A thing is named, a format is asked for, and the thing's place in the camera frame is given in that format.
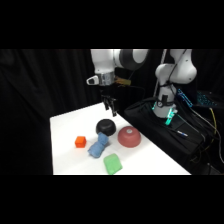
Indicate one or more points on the green triangle block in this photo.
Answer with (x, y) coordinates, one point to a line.
(112, 163)

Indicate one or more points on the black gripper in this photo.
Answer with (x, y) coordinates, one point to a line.
(107, 90)

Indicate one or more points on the blue electronics rack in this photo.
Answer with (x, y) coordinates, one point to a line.
(195, 98)

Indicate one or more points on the orange cube block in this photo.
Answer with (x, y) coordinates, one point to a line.
(80, 141)

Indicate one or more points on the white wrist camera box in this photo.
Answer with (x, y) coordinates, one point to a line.
(93, 80)

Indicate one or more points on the black robot stand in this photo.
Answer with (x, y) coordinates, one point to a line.
(166, 135)

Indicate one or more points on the black curtain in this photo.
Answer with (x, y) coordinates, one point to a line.
(43, 100)

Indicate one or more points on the black upturned bowl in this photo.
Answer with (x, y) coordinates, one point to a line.
(106, 126)

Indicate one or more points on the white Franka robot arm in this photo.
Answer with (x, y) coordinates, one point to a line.
(173, 71)

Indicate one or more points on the red upturned bowl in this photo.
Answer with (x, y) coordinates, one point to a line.
(129, 136)

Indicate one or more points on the white blue marker pen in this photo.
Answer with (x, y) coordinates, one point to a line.
(181, 133)

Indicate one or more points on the blue crumpled cloth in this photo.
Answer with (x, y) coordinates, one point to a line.
(98, 145)

